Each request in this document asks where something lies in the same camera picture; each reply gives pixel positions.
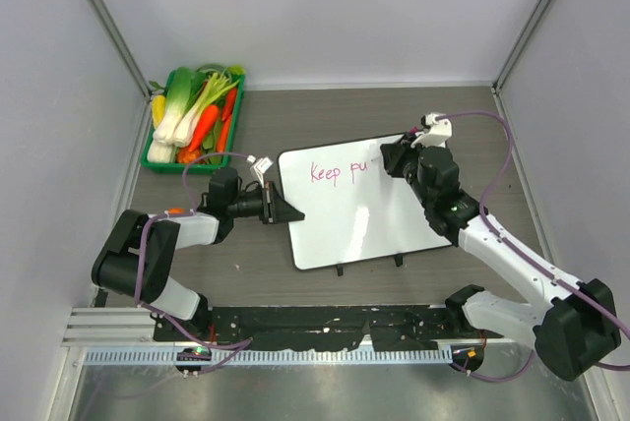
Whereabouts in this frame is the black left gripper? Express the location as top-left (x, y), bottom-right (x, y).
top-left (228, 182), bottom-right (303, 225)

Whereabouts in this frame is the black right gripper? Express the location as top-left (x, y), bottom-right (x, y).
top-left (382, 132), bottom-right (435, 208)

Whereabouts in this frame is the white whiteboard with black frame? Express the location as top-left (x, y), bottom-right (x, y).
top-left (277, 133), bottom-right (450, 271)

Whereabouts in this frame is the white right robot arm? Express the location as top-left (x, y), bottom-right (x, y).
top-left (380, 134), bottom-right (621, 381)

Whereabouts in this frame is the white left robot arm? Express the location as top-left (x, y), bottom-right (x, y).
top-left (91, 167), bottom-right (305, 341)

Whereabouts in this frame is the orange toy fruit in tray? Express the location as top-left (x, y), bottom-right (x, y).
top-left (176, 148), bottom-right (203, 164)

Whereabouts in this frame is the red toy chili pepper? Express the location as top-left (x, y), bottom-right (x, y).
top-left (221, 87), bottom-right (238, 122)

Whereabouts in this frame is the orange toy carrot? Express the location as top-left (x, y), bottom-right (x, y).
top-left (188, 104), bottom-right (221, 150)

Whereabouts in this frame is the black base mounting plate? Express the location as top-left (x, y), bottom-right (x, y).
top-left (180, 305), bottom-right (481, 352)

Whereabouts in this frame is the white green toy leek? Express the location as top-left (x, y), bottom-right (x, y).
top-left (172, 73), bottom-right (239, 148)

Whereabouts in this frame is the white green toy bok choy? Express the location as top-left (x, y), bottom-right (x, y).
top-left (153, 67), bottom-right (193, 145)

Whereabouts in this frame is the yellow toy corn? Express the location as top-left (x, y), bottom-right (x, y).
top-left (151, 94), bottom-right (166, 129)

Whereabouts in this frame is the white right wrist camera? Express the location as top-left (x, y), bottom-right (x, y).
top-left (411, 113), bottom-right (452, 150)

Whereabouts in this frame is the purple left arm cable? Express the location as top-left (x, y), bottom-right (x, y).
top-left (135, 150), bottom-right (257, 378)

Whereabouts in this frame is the white slotted cable duct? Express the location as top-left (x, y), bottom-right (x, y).
top-left (84, 346), bottom-right (452, 367)

